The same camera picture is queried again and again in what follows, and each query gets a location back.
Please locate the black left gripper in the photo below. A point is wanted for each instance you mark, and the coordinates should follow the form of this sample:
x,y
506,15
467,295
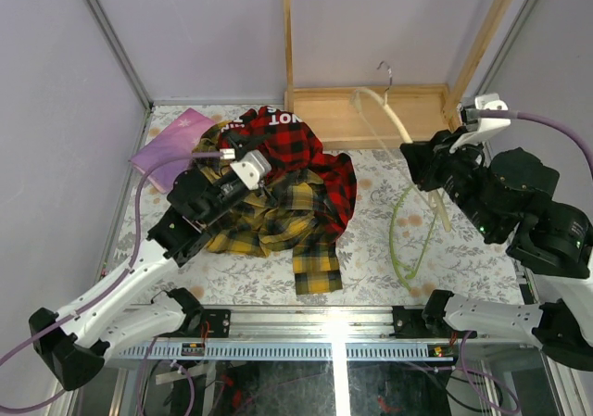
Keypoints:
x,y
241,143

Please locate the red black plaid shirt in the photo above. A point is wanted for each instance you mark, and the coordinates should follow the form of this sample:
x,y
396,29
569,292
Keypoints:
x,y
294,146

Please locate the yellow plaid shirt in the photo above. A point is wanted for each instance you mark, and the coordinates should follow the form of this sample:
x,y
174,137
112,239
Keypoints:
x,y
256,228

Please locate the green clothes hanger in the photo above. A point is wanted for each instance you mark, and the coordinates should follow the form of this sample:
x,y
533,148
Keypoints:
x,y
410,235

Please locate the cream clothes hanger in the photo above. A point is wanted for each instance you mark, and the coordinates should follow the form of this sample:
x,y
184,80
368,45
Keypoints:
x,y
434,199

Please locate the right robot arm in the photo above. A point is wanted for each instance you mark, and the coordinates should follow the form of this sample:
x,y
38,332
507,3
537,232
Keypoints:
x,y
510,201

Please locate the purple folded cloth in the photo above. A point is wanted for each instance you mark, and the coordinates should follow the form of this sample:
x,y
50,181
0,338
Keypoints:
x,y
178,139

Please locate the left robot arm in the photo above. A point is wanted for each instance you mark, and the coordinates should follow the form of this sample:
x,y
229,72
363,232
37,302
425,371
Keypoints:
x,y
169,245

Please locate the wooden clothes rack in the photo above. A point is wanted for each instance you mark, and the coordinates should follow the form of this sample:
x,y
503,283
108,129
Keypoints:
x,y
423,108

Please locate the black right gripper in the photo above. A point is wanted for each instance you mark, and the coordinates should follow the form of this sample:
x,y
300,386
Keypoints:
x,y
422,159

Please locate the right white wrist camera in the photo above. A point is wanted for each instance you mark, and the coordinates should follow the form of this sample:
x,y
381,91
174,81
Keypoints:
x,y
484,120

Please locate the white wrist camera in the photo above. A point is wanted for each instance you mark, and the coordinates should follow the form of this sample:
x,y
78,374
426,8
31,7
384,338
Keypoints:
x,y
251,167
484,120

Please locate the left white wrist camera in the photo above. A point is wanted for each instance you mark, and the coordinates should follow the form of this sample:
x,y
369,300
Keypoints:
x,y
251,167

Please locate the aluminium mounting rail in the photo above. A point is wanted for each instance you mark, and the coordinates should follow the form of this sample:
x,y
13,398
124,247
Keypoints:
x,y
306,328

